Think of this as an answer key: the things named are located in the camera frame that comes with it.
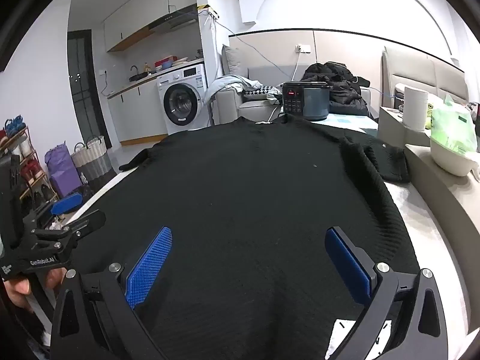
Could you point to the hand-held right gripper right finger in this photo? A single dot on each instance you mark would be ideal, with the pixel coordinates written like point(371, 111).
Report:
point(348, 270)

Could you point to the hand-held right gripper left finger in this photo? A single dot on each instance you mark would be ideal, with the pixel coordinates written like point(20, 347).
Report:
point(150, 266)

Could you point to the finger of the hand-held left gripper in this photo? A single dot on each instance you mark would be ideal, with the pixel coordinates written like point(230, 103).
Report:
point(88, 220)
point(67, 203)

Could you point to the black knit sweater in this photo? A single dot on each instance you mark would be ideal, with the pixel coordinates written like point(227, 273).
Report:
point(240, 213)

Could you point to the person's left hand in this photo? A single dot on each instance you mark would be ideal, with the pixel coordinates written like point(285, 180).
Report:
point(18, 290)

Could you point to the purple bag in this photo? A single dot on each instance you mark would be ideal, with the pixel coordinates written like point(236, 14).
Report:
point(62, 180)

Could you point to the woven laundry basket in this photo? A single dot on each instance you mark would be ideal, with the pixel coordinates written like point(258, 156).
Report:
point(92, 161)

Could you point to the wooden shoe rack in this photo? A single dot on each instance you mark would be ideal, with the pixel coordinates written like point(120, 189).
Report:
point(30, 168)

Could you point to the black framed door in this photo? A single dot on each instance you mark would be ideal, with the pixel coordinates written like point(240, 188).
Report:
point(84, 93)

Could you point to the white kitchen base cabinets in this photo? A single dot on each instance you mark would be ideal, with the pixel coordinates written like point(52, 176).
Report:
point(138, 112)

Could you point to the grey bedside ledge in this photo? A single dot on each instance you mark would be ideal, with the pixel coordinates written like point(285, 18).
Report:
point(450, 202)

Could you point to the white plastic basin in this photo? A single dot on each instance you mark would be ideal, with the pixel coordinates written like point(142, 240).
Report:
point(448, 161)

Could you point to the light blue checked cloth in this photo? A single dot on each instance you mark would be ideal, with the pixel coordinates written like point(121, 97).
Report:
point(348, 122)

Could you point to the white washing machine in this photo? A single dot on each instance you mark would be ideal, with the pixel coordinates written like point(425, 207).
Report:
point(180, 101)

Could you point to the black faucet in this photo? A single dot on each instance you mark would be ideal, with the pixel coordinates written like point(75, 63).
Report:
point(134, 68)

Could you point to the red container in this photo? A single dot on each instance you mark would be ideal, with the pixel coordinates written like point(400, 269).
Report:
point(165, 62)

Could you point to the dark electric pressure cooker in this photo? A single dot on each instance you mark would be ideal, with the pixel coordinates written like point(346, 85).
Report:
point(315, 101)

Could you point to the white tall container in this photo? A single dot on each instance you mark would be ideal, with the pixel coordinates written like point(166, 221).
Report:
point(414, 108)

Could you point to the grey sofa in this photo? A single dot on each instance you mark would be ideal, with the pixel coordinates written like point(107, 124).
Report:
point(228, 105)

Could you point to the grey crumpled garment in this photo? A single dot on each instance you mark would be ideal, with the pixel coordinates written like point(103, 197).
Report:
point(273, 95)

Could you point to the light grey blanket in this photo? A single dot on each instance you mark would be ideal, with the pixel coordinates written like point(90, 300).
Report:
point(232, 82)

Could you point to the houndstooth cushion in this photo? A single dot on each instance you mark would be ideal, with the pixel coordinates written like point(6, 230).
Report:
point(258, 90)

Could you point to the black range hood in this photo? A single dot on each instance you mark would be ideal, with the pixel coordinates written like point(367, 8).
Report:
point(174, 20)

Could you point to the beige padded headboard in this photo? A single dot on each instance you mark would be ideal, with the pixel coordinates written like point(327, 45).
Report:
point(412, 67)

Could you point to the grey pillow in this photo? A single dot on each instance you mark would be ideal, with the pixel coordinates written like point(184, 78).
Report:
point(234, 60)

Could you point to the white wall cabinets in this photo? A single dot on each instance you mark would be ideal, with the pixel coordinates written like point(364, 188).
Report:
point(131, 22)

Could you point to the white wall socket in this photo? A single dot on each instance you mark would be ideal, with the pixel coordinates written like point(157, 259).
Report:
point(303, 48)

